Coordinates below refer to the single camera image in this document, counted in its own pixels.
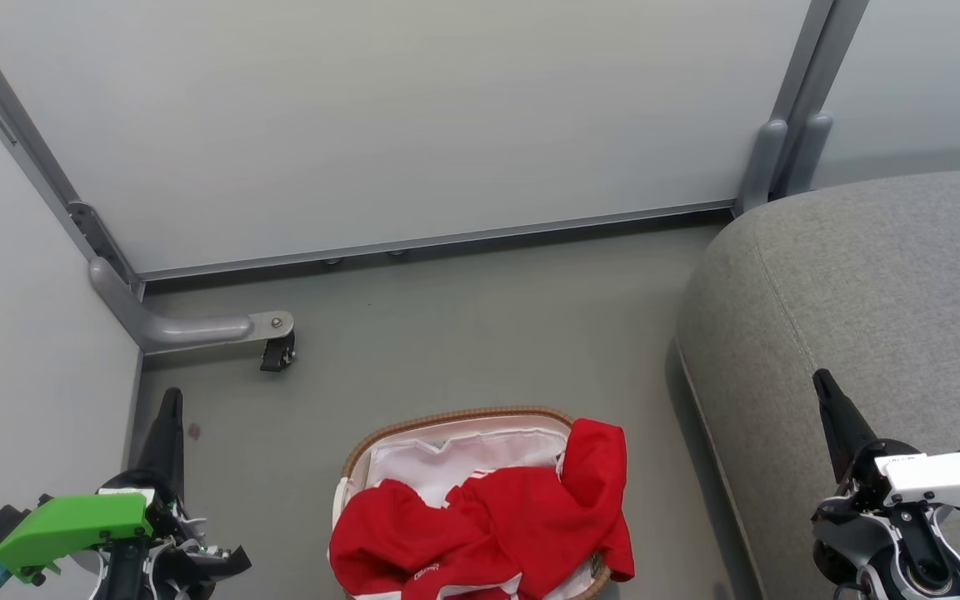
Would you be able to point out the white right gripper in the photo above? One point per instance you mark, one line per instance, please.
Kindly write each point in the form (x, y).
(947, 479)

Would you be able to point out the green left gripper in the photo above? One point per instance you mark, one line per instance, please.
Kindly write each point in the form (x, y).
(72, 525)

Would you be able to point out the red and white garment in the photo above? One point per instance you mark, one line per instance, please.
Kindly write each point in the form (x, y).
(513, 525)

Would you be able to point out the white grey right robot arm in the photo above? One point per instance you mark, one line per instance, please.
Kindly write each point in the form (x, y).
(880, 583)

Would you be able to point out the grey fabric sofa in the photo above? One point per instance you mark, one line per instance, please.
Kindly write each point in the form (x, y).
(863, 292)

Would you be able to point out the grey partition foot with plate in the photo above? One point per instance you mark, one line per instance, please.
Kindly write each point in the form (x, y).
(180, 332)

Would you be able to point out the black caster wheel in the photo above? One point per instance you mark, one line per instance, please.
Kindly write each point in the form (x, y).
(277, 354)

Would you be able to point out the grey rounded partition foot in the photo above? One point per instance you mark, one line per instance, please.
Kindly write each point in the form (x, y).
(763, 167)
(809, 154)

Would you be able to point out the brown wicker laundry basket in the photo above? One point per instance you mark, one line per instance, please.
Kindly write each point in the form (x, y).
(447, 417)

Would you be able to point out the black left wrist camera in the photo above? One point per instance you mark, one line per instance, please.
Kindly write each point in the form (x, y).
(1, 525)

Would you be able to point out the grey partition bottom rail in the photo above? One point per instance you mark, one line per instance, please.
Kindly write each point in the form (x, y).
(447, 237)

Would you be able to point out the grey slanted partition post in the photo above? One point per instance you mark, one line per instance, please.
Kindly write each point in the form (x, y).
(9, 125)

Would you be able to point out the grey double partition post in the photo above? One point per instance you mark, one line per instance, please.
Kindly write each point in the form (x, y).
(813, 58)

